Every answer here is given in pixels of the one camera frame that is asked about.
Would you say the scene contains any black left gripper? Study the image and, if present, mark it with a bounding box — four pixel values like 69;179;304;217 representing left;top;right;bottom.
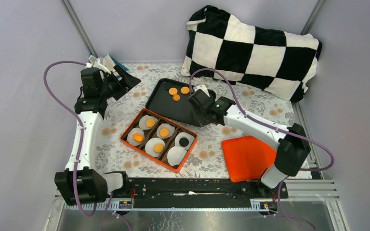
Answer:
98;65;141;101

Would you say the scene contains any black sandwich cookie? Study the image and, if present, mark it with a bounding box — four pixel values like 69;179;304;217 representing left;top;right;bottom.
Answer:
179;137;189;147

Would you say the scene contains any black cookie tray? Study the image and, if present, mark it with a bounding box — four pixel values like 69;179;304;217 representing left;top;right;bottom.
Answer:
145;78;209;127

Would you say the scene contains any round orange cookie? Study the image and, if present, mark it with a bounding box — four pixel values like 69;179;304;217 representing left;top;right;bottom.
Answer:
145;119;156;128
168;88;178;96
153;143;164;154
180;87;190;95
159;128;170;138

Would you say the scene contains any orange cookie box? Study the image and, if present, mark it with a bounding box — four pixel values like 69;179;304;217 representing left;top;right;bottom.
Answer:
120;108;198;174

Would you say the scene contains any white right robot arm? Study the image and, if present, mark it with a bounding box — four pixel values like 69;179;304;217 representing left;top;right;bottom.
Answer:
187;90;311;198

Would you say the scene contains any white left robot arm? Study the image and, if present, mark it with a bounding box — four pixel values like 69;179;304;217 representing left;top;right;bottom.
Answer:
54;64;141;206

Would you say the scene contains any teal beige folded cloth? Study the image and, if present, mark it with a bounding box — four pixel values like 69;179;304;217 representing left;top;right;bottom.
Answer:
86;55;117;74

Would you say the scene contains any floral table mat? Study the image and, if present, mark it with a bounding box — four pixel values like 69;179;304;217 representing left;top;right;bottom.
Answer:
95;63;296;178

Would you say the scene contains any orange box lid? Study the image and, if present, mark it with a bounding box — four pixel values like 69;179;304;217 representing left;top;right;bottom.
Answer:
221;136;276;182

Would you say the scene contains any black white checkered pillow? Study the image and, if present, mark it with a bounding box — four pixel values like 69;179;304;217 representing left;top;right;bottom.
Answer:
181;5;322;102

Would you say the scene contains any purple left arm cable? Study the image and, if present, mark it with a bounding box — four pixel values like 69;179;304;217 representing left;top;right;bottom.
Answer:
43;61;132;231

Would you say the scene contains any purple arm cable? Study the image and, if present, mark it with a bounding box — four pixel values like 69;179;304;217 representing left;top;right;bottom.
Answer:
43;61;132;231
188;68;336;230

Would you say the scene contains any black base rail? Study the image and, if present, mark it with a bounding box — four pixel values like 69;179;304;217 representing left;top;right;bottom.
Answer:
112;178;289;210

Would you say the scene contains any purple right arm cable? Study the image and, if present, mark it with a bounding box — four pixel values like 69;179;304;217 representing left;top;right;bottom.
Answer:
188;68;336;230

